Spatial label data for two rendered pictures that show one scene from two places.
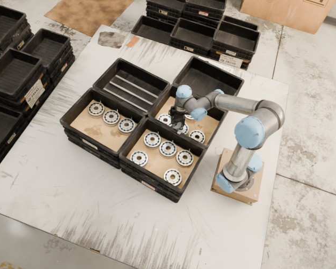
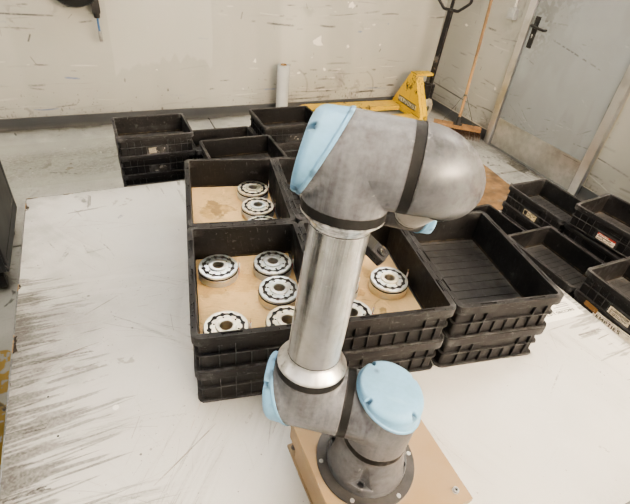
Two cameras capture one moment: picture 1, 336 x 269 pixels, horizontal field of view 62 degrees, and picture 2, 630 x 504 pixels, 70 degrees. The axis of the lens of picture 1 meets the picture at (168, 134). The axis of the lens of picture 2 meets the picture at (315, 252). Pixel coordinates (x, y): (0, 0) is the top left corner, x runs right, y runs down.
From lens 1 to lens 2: 1.04 m
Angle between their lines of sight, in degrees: 40
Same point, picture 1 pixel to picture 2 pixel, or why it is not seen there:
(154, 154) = (252, 286)
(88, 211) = (88, 297)
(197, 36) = (569, 271)
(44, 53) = not seen: hidden behind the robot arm
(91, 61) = not seen: hidden behind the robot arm
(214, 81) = (497, 279)
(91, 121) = (229, 200)
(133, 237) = (73, 381)
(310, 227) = not seen: outside the picture
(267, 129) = (357, 136)
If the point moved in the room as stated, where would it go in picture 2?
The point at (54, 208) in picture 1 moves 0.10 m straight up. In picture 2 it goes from (65, 262) to (57, 236)
